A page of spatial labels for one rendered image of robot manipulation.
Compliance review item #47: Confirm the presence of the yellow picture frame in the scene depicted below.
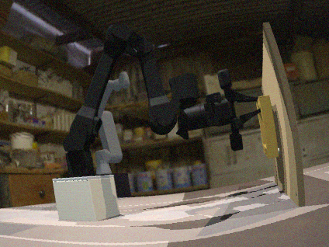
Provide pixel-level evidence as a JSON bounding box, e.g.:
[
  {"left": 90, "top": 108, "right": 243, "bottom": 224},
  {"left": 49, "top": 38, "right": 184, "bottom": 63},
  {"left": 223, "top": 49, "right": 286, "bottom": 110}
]
[{"left": 256, "top": 95, "right": 279, "bottom": 159}]

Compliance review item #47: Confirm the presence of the tan rectangular board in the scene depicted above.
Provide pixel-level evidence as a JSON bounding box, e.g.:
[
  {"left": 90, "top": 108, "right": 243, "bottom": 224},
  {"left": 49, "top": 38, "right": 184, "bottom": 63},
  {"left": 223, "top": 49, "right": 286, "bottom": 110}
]
[{"left": 261, "top": 22, "right": 306, "bottom": 207}]

